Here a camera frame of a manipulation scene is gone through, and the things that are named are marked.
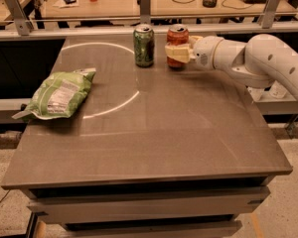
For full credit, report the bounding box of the grey metal rail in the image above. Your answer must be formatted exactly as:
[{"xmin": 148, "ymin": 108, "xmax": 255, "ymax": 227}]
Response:
[{"xmin": 0, "ymin": 22, "xmax": 298, "ymax": 41}]

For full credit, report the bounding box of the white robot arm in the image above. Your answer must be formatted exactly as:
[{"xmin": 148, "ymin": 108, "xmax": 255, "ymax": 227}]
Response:
[{"xmin": 165, "ymin": 34, "xmax": 298, "ymax": 101}]

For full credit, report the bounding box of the right grey metal bracket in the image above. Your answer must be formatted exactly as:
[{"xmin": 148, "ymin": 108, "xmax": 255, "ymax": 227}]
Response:
[{"xmin": 258, "ymin": 0, "xmax": 281, "ymax": 29}]

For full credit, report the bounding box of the wooden background desk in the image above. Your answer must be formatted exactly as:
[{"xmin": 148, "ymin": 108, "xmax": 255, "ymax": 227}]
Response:
[{"xmin": 41, "ymin": 0, "xmax": 265, "ymax": 20}]

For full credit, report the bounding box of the green jalapeno chip bag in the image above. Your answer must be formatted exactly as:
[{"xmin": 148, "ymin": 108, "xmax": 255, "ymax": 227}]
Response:
[{"xmin": 12, "ymin": 67, "xmax": 96, "ymax": 120}]

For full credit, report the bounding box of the green soda can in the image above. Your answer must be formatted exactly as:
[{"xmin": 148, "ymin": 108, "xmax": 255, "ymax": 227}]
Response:
[{"xmin": 133, "ymin": 24, "xmax": 154, "ymax": 67}]

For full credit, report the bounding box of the grey metal bracket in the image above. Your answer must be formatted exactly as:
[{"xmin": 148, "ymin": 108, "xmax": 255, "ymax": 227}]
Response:
[
  {"xmin": 4, "ymin": 0, "xmax": 33, "ymax": 36},
  {"xmin": 139, "ymin": 0, "xmax": 151, "ymax": 24},
  {"xmin": 258, "ymin": 0, "xmax": 281, "ymax": 29}
]

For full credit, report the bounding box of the upper cabinet drawer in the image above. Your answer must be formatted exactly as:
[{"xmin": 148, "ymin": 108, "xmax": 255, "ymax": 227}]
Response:
[{"xmin": 29, "ymin": 186, "xmax": 270, "ymax": 224}]

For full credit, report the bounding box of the left grey metal bracket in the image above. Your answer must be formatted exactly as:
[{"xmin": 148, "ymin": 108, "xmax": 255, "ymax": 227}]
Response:
[{"xmin": 4, "ymin": 0, "xmax": 33, "ymax": 36}]

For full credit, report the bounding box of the red coke can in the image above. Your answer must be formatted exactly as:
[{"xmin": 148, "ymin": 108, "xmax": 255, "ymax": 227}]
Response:
[{"xmin": 167, "ymin": 24, "xmax": 189, "ymax": 69}]

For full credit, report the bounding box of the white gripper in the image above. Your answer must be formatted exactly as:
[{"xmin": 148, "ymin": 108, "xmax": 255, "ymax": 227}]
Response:
[{"xmin": 165, "ymin": 36, "xmax": 223, "ymax": 69}]

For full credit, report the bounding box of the middle grey metal bracket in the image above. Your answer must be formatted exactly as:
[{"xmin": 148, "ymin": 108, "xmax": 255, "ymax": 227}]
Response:
[{"xmin": 139, "ymin": 0, "xmax": 151, "ymax": 24}]

